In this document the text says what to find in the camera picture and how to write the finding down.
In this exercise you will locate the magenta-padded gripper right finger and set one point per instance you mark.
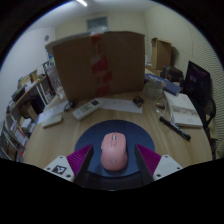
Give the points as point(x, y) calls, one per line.
point(166, 166)

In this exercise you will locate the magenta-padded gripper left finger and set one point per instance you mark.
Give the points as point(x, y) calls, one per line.
point(60, 168)

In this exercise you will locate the pink computer mouse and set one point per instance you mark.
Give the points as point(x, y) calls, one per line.
point(114, 153)

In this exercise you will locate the dark blue mouse pad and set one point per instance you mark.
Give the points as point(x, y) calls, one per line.
point(140, 136)

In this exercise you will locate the black marker pen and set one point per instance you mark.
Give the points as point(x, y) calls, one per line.
point(175, 127)

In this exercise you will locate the small white block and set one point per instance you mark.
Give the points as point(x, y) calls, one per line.
point(52, 121)

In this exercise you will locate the white book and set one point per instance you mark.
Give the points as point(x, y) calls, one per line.
point(183, 111)

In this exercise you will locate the white paper sheet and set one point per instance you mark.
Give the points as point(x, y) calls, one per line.
point(120, 105)
point(51, 110)

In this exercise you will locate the shelf unit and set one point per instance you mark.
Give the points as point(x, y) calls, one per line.
point(23, 110)

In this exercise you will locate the small black clip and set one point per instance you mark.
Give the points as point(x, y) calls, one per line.
point(138, 101)

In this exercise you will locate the dark blue book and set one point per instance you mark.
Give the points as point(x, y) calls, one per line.
point(165, 84)

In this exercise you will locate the black office chair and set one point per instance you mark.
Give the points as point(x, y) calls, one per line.
point(198, 83)

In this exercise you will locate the large brown cardboard box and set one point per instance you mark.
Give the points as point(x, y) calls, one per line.
point(96, 65)

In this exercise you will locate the open tall cardboard box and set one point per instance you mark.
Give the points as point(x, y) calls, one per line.
point(161, 53)

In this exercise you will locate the window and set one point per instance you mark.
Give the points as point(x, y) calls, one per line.
point(97, 24)

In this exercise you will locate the ceiling light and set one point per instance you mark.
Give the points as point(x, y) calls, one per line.
point(81, 3)

